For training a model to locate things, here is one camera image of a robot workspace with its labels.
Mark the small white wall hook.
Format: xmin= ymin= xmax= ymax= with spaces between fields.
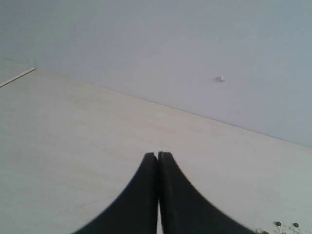
xmin=216 ymin=76 xmax=226 ymax=82

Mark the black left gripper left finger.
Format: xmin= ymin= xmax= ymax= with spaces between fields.
xmin=77 ymin=153 xmax=158 ymax=234

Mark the pile of brown pellets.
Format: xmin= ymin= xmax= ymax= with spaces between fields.
xmin=255 ymin=220 xmax=305 ymax=234

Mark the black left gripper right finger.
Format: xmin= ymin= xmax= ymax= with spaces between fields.
xmin=158 ymin=152 xmax=254 ymax=234

